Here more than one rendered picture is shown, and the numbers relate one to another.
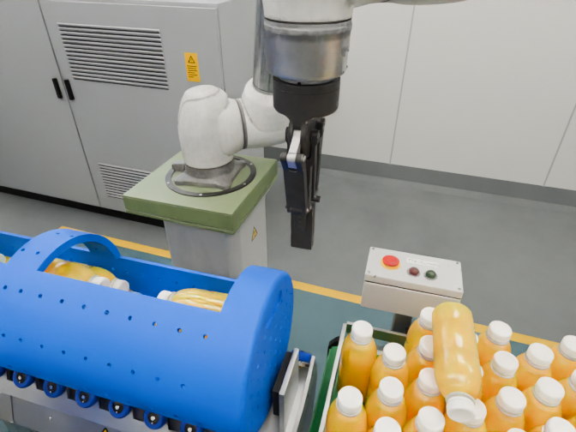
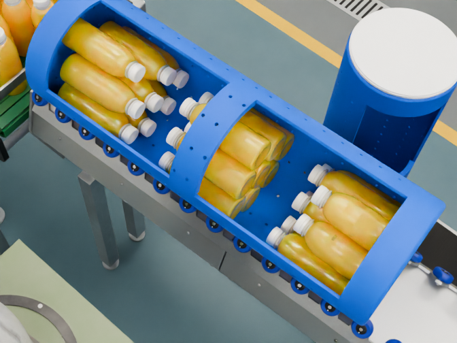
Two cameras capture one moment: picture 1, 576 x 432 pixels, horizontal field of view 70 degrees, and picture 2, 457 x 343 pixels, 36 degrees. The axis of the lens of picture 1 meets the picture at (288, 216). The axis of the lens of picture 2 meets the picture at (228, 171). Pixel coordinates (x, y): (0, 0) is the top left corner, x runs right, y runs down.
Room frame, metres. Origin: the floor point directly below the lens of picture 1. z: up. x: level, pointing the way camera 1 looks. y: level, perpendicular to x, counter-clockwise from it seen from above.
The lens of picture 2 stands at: (1.33, 0.68, 2.33)
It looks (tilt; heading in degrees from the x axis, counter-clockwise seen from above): 60 degrees down; 196
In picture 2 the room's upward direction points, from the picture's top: 6 degrees clockwise
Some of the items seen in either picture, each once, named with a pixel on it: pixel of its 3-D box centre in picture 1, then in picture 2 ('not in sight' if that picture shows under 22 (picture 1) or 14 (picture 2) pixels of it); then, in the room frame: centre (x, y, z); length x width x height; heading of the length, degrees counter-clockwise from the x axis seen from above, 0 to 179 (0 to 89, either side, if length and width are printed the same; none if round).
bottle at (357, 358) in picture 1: (357, 363); (5, 62); (0.51, -0.14, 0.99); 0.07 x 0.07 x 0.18
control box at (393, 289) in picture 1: (410, 284); not in sight; (0.67, -0.27, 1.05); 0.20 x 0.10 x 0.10; 74
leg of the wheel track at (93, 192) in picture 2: not in sight; (101, 224); (0.54, 0.05, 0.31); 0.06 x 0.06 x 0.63; 74
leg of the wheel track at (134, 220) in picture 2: not in sight; (130, 193); (0.41, 0.09, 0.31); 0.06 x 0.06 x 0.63; 74
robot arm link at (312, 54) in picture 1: (307, 48); not in sight; (0.46, -0.02, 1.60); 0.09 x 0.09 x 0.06
